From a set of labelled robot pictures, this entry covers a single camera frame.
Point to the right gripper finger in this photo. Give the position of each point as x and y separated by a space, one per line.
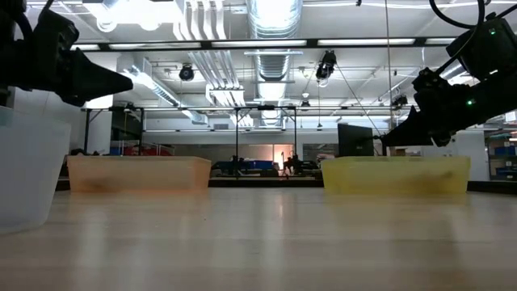
408 133

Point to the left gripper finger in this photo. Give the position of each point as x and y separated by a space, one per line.
89 83

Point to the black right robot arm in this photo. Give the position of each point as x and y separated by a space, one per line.
505 97

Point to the white pillar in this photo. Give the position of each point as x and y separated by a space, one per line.
436 152

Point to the black ceiling spotlight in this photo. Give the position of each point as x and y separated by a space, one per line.
400 100
186 72
326 64

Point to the yellow translucent plastic bin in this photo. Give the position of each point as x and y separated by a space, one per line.
396 175

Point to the black monitor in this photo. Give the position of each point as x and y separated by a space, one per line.
355 139

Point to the storage shelf with boxes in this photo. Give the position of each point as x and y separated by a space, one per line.
501 161

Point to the red and blue crates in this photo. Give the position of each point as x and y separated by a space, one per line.
141 150

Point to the clear plastic bin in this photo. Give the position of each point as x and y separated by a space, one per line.
32 169

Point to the orange translucent plastic bin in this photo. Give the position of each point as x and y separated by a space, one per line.
161 171

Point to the white ceiling pipes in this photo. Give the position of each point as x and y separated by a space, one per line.
210 60

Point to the blue workbench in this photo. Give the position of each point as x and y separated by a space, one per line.
258 165

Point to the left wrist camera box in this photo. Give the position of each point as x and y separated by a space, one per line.
56 34

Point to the white rectangular air duct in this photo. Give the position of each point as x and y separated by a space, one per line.
165 95

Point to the thin black rig frame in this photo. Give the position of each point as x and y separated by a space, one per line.
266 107

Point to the silver ventilation duct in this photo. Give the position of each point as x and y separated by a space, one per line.
274 64

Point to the black aluminium table frame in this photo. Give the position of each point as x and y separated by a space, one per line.
262 182

